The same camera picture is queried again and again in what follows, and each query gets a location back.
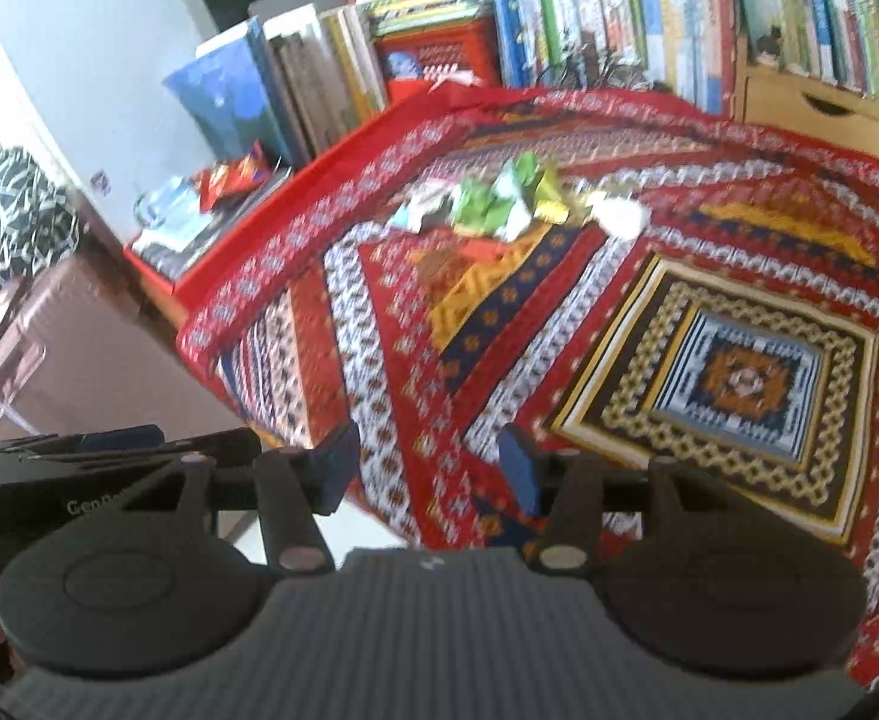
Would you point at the row of blue green books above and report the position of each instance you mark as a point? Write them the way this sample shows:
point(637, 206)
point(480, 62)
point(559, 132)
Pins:
point(597, 7)

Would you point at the white wall socket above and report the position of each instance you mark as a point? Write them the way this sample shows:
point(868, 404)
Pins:
point(100, 181)

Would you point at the red snack bag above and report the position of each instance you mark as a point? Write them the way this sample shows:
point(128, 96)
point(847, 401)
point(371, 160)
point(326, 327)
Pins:
point(229, 176)

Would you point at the stack of magazines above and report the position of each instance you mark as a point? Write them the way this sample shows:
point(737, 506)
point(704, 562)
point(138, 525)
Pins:
point(192, 232)

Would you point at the black white patterned bag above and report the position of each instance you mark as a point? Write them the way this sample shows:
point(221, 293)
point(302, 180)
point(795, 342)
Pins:
point(23, 217)

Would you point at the small dark figurine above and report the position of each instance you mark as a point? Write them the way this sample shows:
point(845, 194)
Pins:
point(769, 45)

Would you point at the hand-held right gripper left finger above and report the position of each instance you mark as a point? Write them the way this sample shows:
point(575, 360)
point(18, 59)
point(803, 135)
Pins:
point(342, 465)

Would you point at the row of upright grey books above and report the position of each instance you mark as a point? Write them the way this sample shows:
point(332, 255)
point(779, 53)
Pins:
point(327, 82)

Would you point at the large blue book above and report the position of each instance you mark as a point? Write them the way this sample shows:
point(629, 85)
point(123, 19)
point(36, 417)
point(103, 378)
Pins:
point(222, 101)

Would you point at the black bicycle model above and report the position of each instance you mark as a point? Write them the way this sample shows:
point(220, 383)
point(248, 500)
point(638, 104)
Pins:
point(604, 75)

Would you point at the pink suitcase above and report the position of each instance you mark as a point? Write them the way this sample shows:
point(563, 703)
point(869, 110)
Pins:
point(72, 330)

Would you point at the red patterned cloth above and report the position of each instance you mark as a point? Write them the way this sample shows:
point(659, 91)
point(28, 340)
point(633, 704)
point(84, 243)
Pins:
point(709, 255)

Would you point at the pile of wrappers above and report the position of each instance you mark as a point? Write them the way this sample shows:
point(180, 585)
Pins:
point(499, 199)

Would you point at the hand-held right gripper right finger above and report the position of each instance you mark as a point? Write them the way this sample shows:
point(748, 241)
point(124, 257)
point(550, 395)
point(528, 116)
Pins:
point(518, 471)

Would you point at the wooden drawer cabinet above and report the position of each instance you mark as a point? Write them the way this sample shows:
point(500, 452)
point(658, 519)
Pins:
point(807, 109)

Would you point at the white crumpled paper packet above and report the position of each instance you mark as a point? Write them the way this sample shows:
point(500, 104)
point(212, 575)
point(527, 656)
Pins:
point(621, 214)

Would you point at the red plastic crate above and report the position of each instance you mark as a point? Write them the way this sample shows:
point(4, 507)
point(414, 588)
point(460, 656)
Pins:
point(454, 52)

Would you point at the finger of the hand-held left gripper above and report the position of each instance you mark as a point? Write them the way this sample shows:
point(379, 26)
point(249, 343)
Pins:
point(214, 446)
point(128, 439)

